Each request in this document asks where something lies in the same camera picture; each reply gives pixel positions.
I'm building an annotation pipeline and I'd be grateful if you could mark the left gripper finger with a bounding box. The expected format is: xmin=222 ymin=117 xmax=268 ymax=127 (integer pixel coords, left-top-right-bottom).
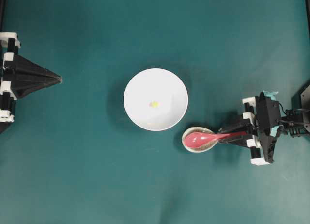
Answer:
xmin=11 ymin=76 xmax=62 ymax=99
xmin=9 ymin=54 xmax=62 ymax=82

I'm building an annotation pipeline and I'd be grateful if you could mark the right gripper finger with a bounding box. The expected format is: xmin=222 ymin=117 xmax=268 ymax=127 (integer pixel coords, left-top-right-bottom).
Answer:
xmin=218 ymin=135 xmax=253 ymax=148
xmin=218 ymin=113 xmax=254 ymax=134

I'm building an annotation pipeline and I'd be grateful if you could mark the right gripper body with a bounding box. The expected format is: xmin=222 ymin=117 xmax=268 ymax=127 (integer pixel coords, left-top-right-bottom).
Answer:
xmin=242 ymin=97 xmax=266 ymax=165

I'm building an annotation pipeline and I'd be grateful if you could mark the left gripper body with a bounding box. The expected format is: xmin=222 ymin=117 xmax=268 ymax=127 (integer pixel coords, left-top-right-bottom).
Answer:
xmin=0 ymin=32 xmax=21 ymax=133

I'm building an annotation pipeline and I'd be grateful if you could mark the red spoon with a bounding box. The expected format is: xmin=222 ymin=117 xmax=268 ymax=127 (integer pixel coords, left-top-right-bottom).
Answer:
xmin=185 ymin=131 xmax=247 ymax=149

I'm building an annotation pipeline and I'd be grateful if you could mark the yellow hexagonal prism block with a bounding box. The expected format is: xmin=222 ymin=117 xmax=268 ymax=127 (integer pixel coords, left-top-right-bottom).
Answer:
xmin=150 ymin=101 xmax=158 ymax=107

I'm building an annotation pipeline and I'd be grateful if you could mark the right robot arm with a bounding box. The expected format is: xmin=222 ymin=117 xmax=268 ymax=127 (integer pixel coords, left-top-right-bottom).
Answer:
xmin=219 ymin=84 xmax=310 ymax=166

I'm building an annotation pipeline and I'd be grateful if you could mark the white bowl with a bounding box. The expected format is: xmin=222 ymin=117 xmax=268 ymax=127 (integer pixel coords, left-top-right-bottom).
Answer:
xmin=123 ymin=68 xmax=188 ymax=131

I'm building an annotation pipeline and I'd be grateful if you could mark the small crackle-glaze dish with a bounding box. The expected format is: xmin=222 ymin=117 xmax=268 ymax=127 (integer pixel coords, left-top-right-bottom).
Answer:
xmin=182 ymin=127 xmax=217 ymax=153

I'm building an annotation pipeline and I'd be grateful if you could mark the green table cloth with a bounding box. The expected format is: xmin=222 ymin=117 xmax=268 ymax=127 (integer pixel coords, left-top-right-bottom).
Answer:
xmin=0 ymin=0 xmax=310 ymax=224

